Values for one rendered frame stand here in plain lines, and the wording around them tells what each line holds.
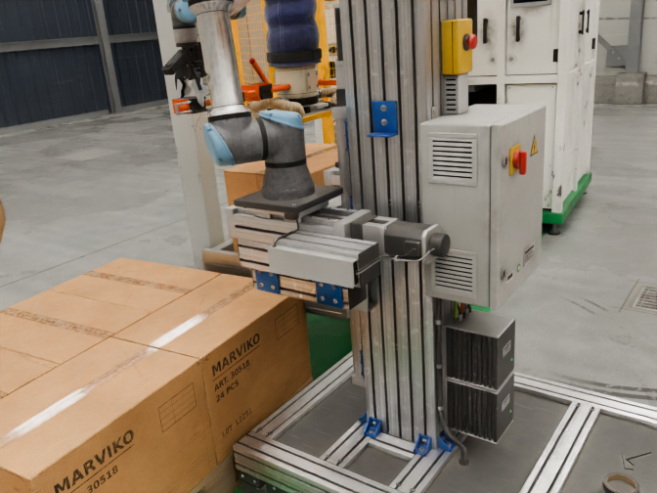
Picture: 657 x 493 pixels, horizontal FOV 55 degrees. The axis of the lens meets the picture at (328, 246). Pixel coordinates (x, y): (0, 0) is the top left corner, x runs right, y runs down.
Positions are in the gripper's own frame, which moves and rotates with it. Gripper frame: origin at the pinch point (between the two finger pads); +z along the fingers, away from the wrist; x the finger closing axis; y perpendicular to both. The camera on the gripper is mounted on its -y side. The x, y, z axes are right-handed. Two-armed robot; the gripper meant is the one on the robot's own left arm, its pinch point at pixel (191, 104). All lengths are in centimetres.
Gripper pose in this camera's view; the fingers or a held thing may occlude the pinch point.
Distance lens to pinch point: 225.5
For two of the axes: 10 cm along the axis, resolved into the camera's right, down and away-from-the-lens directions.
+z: 0.8, 9.4, 3.4
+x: -8.1, -1.4, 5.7
